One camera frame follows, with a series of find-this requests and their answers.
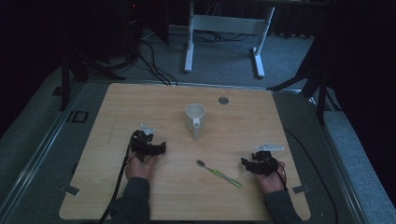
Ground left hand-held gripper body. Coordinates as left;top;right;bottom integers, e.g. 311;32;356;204
129;123;157;163

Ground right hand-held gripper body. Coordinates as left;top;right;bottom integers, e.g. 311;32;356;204
250;142;285;177

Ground person's right hand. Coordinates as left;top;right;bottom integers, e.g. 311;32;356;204
253;161;287;195

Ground person's left hand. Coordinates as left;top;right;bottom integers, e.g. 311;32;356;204
124;148;159;182

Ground green toothbrush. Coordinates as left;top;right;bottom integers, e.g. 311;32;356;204
195;159;244;189

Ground wooden table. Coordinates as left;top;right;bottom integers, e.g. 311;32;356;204
58;82;312;222

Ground grey tape piece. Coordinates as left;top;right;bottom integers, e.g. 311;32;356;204
291;184;311;195
59;184;81;198

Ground black tripod stand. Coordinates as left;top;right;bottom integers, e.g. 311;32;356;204
266;46;344;127
59;36;127;112

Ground red and black gripper cable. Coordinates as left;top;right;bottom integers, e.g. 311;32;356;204
275;161;290;191

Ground white cup with handle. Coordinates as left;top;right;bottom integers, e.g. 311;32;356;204
184;103;207;141

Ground thin black floor cable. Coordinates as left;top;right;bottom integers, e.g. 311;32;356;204
283;128;340;224

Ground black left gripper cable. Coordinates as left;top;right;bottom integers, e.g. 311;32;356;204
81;143;133;224

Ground black floor cables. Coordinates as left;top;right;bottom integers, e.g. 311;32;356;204
135;29;179;87

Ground white metal desk frame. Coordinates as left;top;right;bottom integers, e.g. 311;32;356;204
183;0;276;79

